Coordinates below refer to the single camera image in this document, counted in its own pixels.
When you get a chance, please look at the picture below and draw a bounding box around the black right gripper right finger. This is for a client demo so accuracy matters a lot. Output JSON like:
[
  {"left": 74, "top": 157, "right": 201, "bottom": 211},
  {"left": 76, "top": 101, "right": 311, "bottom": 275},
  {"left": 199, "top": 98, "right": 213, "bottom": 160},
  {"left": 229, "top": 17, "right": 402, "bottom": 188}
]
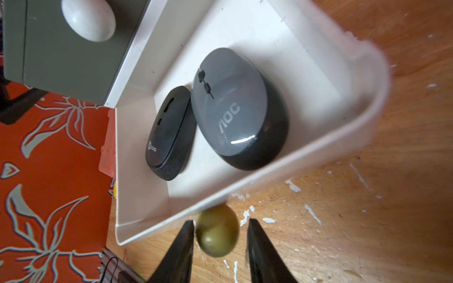
[{"left": 247, "top": 219, "right": 297, "bottom": 283}]

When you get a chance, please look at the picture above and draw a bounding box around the grey AOC mouse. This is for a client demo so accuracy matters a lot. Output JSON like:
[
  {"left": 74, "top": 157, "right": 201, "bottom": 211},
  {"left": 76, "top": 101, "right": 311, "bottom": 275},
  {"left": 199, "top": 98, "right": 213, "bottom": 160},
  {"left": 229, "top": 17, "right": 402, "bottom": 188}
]
[{"left": 191, "top": 48, "right": 290, "bottom": 171}]

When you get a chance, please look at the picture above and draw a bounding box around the olive green top drawer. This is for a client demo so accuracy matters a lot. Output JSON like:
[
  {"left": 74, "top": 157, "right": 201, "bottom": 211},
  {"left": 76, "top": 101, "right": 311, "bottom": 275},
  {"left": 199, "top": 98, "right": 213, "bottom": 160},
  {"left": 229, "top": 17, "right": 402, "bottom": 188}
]
[{"left": 2, "top": 1, "right": 149, "bottom": 104}]

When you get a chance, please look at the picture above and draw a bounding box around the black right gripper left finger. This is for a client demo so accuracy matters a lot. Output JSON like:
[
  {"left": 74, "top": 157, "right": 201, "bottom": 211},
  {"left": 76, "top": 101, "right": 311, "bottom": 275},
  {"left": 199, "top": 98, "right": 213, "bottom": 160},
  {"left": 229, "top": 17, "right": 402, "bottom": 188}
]
[{"left": 147, "top": 220, "right": 195, "bottom": 283}]

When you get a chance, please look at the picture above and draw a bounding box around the white drawer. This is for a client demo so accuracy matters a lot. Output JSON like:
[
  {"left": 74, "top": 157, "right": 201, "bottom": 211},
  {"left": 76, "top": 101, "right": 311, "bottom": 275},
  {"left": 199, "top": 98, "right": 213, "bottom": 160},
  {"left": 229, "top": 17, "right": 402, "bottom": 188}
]
[{"left": 106, "top": 1, "right": 390, "bottom": 245}]

